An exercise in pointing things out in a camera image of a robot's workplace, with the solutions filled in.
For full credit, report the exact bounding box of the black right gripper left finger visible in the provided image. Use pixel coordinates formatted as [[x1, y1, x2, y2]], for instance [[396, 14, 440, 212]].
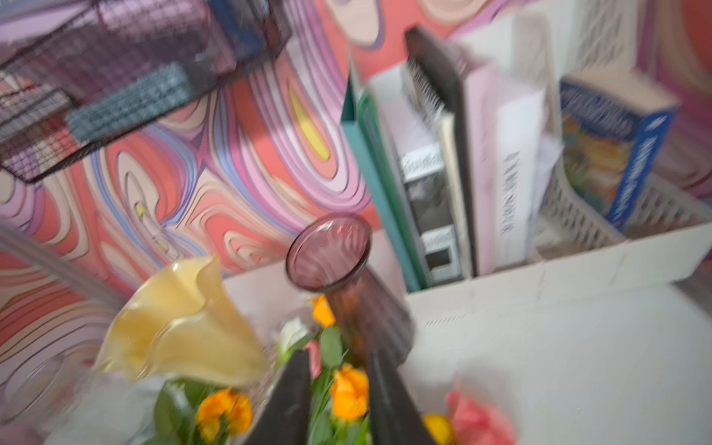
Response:
[[243, 350, 312, 445]]

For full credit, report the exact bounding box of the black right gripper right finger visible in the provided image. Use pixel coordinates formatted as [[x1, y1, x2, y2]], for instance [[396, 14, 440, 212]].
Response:
[[366, 350, 436, 445]]

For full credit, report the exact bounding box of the yellow tulip flower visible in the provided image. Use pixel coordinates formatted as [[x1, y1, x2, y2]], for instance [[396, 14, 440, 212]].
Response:
[[422, 413, 455, 445]]

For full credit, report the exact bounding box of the orange rose flower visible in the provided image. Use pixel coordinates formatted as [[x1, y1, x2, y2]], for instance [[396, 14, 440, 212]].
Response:
[[311, 294, 336, 328], [330, 363, 369, 422]]

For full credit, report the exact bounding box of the large pink rose flower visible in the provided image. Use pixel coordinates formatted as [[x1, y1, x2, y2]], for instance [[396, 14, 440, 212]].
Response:
[[446, 390, 517, 445]]

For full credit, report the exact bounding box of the white rose flower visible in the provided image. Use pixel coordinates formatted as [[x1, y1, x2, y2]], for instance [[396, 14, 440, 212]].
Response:
[[273, 317, 311, 361]]

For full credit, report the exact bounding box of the yellow fluted glass vase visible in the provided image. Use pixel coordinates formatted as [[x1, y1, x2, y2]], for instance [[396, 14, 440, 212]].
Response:
[[95, 257, 268, 388]]

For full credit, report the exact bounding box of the purple ribbed glass vase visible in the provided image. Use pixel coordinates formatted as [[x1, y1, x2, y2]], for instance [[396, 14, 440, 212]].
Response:
[[286, 213, 415, 365]]

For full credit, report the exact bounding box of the white plastic file organizer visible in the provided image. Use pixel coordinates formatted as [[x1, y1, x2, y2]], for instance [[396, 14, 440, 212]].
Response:
[[405, 1, 711, 326]]

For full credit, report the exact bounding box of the white pink book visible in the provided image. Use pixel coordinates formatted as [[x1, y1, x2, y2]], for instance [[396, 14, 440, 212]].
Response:
[[463, 59, 546, 276]]

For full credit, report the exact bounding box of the blue paperback book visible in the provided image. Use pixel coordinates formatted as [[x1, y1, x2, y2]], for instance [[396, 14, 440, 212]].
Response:
[[559, 66, 680, 229]]

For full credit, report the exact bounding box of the black wire wall basket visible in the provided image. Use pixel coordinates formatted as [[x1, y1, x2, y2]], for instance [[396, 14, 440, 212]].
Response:
[[1, 1, 292, 184]]

